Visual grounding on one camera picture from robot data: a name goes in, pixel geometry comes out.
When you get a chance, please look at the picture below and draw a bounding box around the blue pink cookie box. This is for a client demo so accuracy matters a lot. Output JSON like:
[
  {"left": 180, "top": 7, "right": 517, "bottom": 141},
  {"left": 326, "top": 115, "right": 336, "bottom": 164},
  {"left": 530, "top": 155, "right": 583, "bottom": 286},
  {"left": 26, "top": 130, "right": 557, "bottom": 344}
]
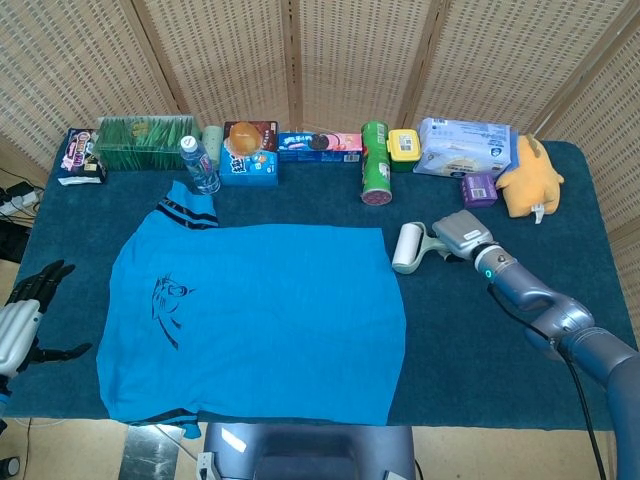
[{"left": 276, "top": 130, "right": 364, "bottom": 164}]

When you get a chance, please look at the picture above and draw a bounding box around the small purple pack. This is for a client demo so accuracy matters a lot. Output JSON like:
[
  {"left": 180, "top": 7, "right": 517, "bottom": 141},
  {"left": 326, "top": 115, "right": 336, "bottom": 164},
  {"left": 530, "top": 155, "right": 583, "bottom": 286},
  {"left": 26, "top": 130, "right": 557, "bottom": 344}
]
[{"left": 460, "top": 173, "right": 499, "bottom": 209}]

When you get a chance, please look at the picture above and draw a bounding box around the yellow plush toy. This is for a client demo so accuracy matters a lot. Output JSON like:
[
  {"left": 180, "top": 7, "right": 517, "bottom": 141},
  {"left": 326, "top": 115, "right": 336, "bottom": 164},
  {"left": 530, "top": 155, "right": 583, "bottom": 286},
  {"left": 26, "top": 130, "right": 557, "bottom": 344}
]
[{"left": 494, "top": 133, "right": 565, "bottom": 225}]

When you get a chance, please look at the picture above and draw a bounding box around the blue T-shirt with black print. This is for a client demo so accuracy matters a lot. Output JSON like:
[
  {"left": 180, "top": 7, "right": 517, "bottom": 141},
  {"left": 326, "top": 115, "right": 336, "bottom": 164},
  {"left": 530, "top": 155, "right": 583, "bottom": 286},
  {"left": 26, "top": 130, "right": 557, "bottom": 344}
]
[{"left": 94, "top": 180, "right": 407, "bottom": 441}]

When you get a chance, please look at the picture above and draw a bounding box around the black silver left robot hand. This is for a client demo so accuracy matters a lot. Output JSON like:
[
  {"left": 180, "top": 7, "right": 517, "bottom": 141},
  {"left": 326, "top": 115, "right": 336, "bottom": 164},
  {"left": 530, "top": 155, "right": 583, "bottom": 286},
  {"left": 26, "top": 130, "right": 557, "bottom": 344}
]
[{"left": 0, "top": 259, "right": 94, "bottom": 379}]

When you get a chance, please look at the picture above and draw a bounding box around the pale green lint roller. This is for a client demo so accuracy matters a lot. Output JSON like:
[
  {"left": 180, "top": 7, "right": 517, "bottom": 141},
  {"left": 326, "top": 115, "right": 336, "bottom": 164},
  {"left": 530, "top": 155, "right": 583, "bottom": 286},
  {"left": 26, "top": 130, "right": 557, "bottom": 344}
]
[{"left": 391, "top": 221, "right": 450, "bottom": 275}]

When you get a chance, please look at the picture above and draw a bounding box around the clear water bottle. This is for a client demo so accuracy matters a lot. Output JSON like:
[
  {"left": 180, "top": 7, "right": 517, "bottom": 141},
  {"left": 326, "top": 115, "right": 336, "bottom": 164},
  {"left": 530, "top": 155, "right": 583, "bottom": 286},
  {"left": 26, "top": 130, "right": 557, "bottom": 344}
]
[{"left": 179, "top": 134, "right": 222, "bottom": 196}]

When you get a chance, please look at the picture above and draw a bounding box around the green chips can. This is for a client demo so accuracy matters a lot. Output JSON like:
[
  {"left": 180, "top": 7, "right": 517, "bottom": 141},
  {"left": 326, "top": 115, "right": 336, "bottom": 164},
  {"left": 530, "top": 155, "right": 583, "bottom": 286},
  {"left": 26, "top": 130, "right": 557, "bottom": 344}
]
[{"left": 360, "top": 120, "right": 394, "bottom": 206}]

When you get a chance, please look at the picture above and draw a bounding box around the blue snack box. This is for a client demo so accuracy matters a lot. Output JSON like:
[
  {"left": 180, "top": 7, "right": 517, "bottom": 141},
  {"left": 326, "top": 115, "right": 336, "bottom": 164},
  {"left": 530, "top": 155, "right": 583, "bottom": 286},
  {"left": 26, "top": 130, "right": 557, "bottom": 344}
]
[{"left": 218, "top": 120, "right": 280, "bottom": 188}]

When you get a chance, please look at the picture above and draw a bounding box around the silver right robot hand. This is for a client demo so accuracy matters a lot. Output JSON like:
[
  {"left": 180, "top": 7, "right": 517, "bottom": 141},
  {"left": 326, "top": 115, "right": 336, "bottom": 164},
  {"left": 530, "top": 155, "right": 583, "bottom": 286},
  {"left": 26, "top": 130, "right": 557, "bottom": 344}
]
[{"left": 431, "top": 209, "right": 501, "bottom": 265}]

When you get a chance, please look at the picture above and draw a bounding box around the green transparent plastic box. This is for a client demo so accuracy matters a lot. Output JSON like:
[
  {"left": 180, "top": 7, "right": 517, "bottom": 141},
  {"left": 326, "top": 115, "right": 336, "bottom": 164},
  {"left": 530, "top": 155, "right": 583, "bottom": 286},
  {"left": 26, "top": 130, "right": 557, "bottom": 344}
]
[{"left": 94, "top": 114, "right": 204, "bottom": 172}]

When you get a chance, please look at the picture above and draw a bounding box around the green container with yellow lid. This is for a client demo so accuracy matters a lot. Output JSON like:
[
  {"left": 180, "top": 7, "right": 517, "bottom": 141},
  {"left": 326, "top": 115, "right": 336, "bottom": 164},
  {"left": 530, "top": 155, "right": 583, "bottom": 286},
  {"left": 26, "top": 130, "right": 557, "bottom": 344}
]
[{"left": 387, "top": 128, "right": 422, "bottom": 173}]

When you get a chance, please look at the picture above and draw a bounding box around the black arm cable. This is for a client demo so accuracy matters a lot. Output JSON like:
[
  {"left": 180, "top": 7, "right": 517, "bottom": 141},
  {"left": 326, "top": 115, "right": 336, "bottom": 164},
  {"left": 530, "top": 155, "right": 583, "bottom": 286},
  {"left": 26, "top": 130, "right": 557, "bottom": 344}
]
[{"left": 487, "top": 287, "right": 609, "bottom": 480}]

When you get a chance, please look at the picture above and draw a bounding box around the dark teal table carpet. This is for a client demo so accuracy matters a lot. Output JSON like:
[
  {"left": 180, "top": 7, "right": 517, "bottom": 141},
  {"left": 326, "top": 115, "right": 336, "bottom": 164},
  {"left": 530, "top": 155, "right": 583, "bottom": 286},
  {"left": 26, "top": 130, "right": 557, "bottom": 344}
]
[{"left": 3, "top": 139, "right": 640, "bottom": 434}]

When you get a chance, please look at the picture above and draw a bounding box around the white power strip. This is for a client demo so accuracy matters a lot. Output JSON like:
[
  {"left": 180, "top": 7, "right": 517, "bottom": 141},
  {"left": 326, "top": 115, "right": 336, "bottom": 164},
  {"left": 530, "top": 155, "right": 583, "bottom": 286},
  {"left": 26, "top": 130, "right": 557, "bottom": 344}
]
[{"left": 0, "top": 182, "right": 41, "bottom": 219}]

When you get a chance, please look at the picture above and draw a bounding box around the white tissue pack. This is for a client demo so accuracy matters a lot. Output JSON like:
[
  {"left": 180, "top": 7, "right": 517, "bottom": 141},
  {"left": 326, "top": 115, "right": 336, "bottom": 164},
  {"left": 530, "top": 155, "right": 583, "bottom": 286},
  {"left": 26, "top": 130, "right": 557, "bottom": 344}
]
[{"left": 412, "top": 117, "right": 519, "bottom": 180}]

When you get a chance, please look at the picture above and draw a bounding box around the black purple snack bag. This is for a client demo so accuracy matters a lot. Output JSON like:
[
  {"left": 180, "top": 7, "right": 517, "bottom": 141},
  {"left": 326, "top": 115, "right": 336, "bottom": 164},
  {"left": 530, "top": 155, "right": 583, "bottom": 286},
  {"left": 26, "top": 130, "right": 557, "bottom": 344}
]
[{"left": 57, "top": 127, "right": 109, "bottom": 187}]

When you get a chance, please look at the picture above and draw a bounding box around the wicker folding screen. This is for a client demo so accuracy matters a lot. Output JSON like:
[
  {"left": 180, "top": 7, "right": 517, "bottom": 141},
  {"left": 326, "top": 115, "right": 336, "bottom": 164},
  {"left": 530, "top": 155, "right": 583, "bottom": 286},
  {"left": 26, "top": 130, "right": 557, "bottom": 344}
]
[{"left": 0, "top": 0, "right": 640, "bottom": 351}]

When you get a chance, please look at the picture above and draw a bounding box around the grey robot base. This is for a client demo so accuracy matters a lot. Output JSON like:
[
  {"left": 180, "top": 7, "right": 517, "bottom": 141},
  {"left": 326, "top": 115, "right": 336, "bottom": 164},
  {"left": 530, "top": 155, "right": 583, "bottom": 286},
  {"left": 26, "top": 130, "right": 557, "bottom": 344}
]
[{"left": 197, "top": 422, "right": 417, "bottom": 480}]

